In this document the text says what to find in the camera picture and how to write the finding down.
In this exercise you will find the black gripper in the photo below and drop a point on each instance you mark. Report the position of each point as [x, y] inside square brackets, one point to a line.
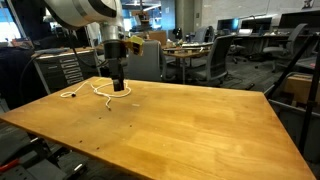
[114, 51]

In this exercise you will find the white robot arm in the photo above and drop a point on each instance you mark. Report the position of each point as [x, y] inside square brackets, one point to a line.
[72, 15]

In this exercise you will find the grey office chair centre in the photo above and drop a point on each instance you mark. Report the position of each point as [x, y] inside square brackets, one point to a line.
[146, 67]

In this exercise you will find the wooden desk with clutter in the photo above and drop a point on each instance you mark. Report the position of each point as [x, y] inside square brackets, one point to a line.
[187, 50]

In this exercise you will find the dark mesh office chair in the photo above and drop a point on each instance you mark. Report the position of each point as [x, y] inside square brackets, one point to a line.
[214, 70]

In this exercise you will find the black computer monitor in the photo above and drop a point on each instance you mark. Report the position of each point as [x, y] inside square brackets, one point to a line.
[256, 25]

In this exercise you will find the cardboard box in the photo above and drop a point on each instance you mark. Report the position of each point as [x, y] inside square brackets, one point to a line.
[299, 86]

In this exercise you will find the wrist camera yellow green mount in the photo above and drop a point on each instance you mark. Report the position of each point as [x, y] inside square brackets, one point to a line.
[135, 44]

